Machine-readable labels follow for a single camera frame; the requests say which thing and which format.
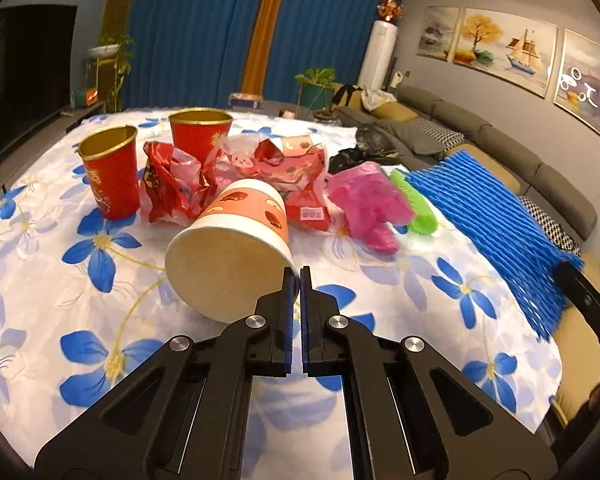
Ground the wide sailing ship painting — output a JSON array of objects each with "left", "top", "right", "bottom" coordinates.
[{"left": 452, "top": 8, "right": 558, "bottom": 98}]

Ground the orange curtain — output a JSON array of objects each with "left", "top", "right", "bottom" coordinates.
[{"left": 242, "top": 0, "right": 293, "bottom": 96}]

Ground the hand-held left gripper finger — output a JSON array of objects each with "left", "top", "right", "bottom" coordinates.
[
  {"left": 301, "top": 265, "right": 559, "bottom": 480},
  {"left": 34, "top": 266, "right": 301, "bottom": 480}
]

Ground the grey sofa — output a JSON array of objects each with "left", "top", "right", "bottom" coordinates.
[{"left": 330, "top": 85, "right": 598, "bottom": 256}]

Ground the trailing plant white pot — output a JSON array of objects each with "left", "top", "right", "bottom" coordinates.
[{"left": 87, "top": 34, "right": 136, "bottom": 111}]

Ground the blue foam net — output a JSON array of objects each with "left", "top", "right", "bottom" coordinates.
[{"left": 405, "top": 149, "right": 586, "bottom": 342}]

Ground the television cabinet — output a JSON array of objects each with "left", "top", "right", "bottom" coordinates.
[{"left": 62, "top": 100, "right": 106, "bottom": 133}]

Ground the red cup gold inside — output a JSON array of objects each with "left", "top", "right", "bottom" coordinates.
[
  {"left": 77, "top": 125, "right": 141, "bottom": 221},
  {"left": 168, "top": 108, "right": 234, "bottom": 161}
]

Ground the purple toned painting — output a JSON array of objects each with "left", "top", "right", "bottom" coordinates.
[{"left": 553, "top": 29, "right": 600, "bottom": 141}]

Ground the large mustard cushion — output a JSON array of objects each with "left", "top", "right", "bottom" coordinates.
[{"left": 440, "top": 142, "right": 486, "bottom": 161}]

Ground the red packet white label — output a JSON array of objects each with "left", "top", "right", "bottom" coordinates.
[{"left": 282, "top": 185, "right": 333, "bottom": 233}]

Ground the red wrapper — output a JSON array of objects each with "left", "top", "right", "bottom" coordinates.
[{"left": 142, "top": 141, "right": 220, "bottom": 223}]

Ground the red gold flower decoration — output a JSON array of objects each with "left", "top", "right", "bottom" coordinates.
[{"left": 377, "top": 0, "right": 406, "bottom": 23}]

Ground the blue floral blanket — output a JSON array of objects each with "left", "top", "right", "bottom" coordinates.
[{"left": 0, "top": 107, "right": 563, "bottom": 480}]

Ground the white tower air conditioner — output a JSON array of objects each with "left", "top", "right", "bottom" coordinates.
[{"left": 357, "top": 21, "right": 398, "bottom": 92}]

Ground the small landscape painting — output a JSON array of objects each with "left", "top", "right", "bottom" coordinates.
[{"left": 415, "top": 6, "right": 462, "bottom": 62}]

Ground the orange paper cup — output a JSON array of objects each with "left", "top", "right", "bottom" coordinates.
[{"left": 164, "top": 179, "right": 299, "bottom": 324}]

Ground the grey cushion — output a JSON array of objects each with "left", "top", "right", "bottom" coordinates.
[{"left": 375, "top": 120, "right": 448, "bottom": 157}]

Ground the pink white printed plastic bag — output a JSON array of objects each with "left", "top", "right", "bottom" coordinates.
[{"left": 215, "top": 132, "right": 333, "bottom": 196}]

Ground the green foam net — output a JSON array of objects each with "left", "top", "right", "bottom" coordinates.
[{"left": 390, "top": 170, "right": 438, "bottom": 236}]

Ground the black television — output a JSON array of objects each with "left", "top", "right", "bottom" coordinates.
[{"left": 0, "top": 5, "right": 78, "bottom": 181}]

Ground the blue box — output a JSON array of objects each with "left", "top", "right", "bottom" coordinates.
[{"left": 228, "top": 92, "right": 263, "bottom": 110}]

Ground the blue curtain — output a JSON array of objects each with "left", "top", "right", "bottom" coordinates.
[
  {"left": 122, "top": 0, "right": 273, "bottom": 111},
  {"left": 262, "top": 0, "right": 405, "bottom": 106}
]

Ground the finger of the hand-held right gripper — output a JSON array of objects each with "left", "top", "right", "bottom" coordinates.
[{"left": 554, "top": 261, "right": 600, "bottom": 363}]

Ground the small mustard cushion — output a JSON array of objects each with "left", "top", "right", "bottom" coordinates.
[{"left": 370, "top": 101, "right": 416, "bottom": 122}]

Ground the potted plant green pot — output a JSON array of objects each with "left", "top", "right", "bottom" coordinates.
[{"left": 294, "top": 67, "right": 337, "bottom": 111}]

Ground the houndstooth cushion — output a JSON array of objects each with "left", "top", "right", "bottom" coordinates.
[
  {"left": 410, "top": 117, "right": 466, "bottom": 148},
  {"left": 517, "top": 195, "right": 583, "bottom": 257}
]

